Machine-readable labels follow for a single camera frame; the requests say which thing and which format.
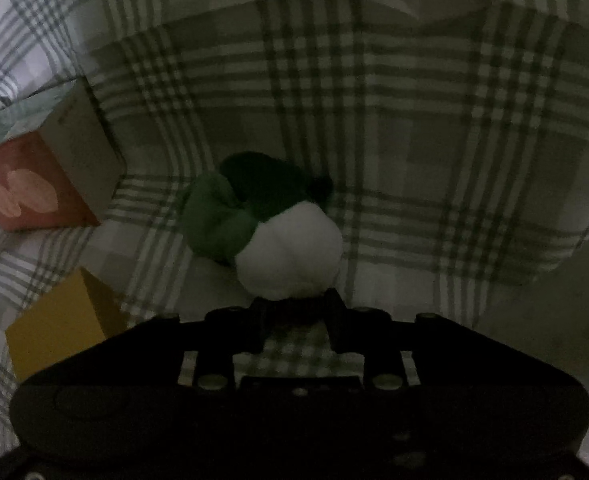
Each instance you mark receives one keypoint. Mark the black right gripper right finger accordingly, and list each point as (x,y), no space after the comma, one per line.
(362,330)

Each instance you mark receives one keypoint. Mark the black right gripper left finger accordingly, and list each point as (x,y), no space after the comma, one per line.
(235,330)

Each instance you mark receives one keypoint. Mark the white green plush radish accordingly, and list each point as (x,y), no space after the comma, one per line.
(267,220)

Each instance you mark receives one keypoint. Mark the yellow cardboard box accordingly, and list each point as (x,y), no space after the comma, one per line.
(75,315)

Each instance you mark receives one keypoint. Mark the clear bottle grey cap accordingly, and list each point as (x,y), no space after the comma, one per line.
(549,319)

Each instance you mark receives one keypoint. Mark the red box with pattern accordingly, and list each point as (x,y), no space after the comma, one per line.
(58,166)

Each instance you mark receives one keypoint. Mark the grey white plaid cloth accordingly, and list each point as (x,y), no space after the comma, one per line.
(456,132)

